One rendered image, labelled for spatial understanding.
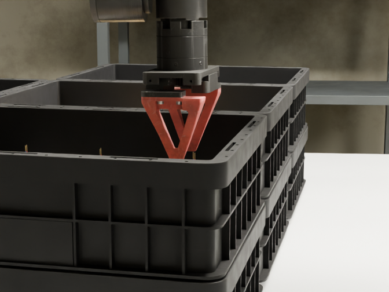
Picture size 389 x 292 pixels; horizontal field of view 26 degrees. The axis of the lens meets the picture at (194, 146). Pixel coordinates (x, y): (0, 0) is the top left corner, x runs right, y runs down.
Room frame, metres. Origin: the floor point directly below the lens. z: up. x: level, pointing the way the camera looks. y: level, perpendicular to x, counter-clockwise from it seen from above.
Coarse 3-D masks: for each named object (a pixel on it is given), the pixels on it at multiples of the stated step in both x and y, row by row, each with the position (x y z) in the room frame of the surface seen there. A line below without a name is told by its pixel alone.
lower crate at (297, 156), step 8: (304, 136) 1.51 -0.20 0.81; (304, 144) 1.51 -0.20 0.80; (296, 152) 1.37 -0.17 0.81; (296, 160) 1.37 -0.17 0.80; (296, 168) 1.42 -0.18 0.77; (296, 176) 1.42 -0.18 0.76; (288, 184) 1.35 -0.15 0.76; (296, 184) 1.42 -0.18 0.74; (288, 192) 1.36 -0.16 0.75; (296, 192) 1.46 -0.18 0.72; (288, 200) 1.36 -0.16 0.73; (296, 200) 1.42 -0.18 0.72; (288, 208) 1.36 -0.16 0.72; (288, 216) 1.32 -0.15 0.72
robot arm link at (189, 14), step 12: (144, 0) 0.93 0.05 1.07; (156, 0) 0.94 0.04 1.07; (168, 0) 0.92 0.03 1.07; (180, 0) 0.92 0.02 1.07; (192, 0) 0.92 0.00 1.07; (204, 0) 0.93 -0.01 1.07; (156, 12) 0.94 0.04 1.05; (168, 12) 0.92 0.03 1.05; (180, 12) 0.92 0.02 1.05; (192, 12) 0.92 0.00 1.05; (204, 12) 0.93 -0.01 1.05; (168, 24) 0.93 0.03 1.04
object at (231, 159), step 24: (264, 120) 0.97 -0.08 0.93; (240, 144) 0.81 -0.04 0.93; (0, 168) 0.76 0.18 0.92; (24, 168) 0.76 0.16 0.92; (48, 168) 0.75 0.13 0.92; (72, 168) 0.75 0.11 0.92; (96, 168) 0.74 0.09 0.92; (120, 168) 0.74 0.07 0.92; (144, 168) 0.73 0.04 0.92; (168, 168) 0.73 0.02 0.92; (192, 168) 0.72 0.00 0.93; (216, 168) 0.72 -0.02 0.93; (240, 168) 0.80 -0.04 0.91
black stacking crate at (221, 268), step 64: (0, 128) 1.07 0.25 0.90; (64, 128) 1.05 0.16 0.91; (128, 128) 1.03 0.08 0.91; (0, 192) 0.78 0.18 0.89; (64, 192) 0.76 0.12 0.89; (128, 192) 0.75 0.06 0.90; (192, 192) 0.74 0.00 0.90; (256, 192) 0.97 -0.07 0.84; (0, 256) 0.77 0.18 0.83; (64, 256) 0.75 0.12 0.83; (128, 256) 0.75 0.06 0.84; (192, 256) 0.74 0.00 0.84
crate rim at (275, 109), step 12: (36, 84) 1.32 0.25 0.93; (48, 84) 1.33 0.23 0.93; (72, 84) 1.37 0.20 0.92; (84, 84) 1.36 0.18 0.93; (96, 84) 1.36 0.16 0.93; (108, 84) 1.35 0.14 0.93; (120, 84) 1.35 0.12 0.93; (132, 84) 1.34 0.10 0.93; (228, 84) 1.32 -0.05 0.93; (240, 84) 1.32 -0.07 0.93; (0, 96) 1.17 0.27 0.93; (12, 96) 1.20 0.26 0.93; (276, 96) 1.17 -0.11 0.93; (288, 96) 1.22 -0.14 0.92; (108, 108) 1.05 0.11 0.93; (120, 108) 1.05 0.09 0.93; (132, 108) 1.05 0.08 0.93; (144, 108) 1.05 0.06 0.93; (264, 108) 1.05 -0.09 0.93; (276, 108) 1.08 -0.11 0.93; (276, 120) 1.08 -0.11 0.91
